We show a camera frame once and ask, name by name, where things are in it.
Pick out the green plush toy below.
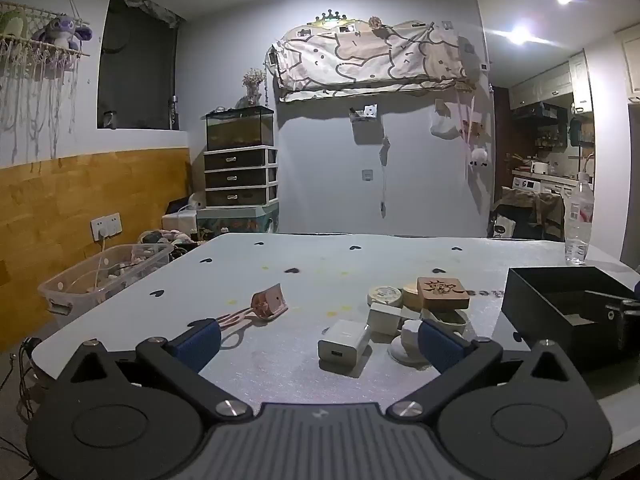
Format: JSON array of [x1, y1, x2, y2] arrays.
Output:
[[0, 10, 28, 41]]

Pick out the pink eyelash curler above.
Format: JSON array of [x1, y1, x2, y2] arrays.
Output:
[[212, 284, 290, 333]]

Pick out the white wall outlet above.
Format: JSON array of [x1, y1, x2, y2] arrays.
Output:
[[91, 212, 123, 241]]

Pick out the white washing machine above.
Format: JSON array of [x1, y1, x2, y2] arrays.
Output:
[[512, 170, 543, 192]]

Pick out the printed blanket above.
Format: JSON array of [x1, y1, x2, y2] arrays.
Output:
[[267, 19, 476, 103]]

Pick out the white cube adapter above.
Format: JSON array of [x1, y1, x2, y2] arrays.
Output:
[[367, 302, 421, 336]]

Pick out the white round lid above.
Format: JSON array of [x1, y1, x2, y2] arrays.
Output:
[[389, 319, 433, 366]]

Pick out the white plastic bag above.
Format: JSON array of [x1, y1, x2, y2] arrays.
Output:
[[430, 100, 463, 140]]

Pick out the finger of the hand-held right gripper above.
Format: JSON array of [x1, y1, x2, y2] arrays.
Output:
[[584, 289, 640, 311], [604, 304, 640, 352]]

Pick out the purple plush toy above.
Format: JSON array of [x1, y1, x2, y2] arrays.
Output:
[[32, 14, 93, 51]]

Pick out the glass fish tank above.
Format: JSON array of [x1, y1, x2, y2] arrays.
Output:
[[206, 106, 275, 152]]

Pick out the chair with brown coat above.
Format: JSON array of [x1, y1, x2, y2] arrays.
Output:
[[492, 186, 566, 241]]

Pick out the white charger plug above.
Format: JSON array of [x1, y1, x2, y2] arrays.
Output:
[[317, 319, 372, 367]]

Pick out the black cardboard box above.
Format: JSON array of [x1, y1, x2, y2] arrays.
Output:
[[501, 266, 640, 372]]

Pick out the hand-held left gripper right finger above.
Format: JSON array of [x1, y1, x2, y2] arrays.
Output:
[[387, 319, 583, 423]]

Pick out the carved wooden block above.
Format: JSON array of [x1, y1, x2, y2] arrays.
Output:
[[416, 276, 471, 311]]

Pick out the dark window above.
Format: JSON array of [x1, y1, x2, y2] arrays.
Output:
[[96, 0, 181, 132]]

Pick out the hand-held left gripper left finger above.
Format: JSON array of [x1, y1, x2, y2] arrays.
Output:
[[52, 319, 253, 423]]

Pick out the macrame wall hanger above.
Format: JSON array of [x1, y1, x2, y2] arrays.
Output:
[[0, 2, 93, 161]]

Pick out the dried flower bunch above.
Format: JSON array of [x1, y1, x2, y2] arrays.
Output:
[[243, 68, 267, 106]]

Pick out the oval wooden piece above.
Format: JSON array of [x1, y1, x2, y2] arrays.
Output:
[[401, 284, 426, 311]]

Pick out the floor cables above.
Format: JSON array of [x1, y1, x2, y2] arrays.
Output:
[[0, 337, 41, 426]]

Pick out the clear oval container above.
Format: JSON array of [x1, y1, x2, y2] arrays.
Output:
[[421, 307, 468, 336]]

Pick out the gold crown decoration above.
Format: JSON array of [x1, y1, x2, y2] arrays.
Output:
[[312, 10, 351, 26]]

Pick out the pile of cloth items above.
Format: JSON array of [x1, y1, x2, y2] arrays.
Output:
[[137, 229, 198, 253]]

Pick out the white heart-print table mat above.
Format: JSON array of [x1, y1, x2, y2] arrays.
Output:
[[30, 232, 640, 461]]

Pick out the clear water bottle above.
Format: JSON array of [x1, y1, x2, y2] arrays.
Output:
[[564, 172, 596, 266]]

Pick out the white box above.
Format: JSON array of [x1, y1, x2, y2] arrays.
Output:
[[161, 210, 198, 236]]

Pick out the white wall cabinets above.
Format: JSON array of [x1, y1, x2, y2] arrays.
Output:
[[509, 50, 593, 113]]

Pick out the white drawer cabinet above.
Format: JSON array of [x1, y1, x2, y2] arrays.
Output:
[[203, 146, 279, 208]]

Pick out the floral printed cabinet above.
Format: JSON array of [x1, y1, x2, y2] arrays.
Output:
[[196, 204, 279, 238]]

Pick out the clear plastic storage bin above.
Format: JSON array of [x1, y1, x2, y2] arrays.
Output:
[[37, 242, 176, 316]]

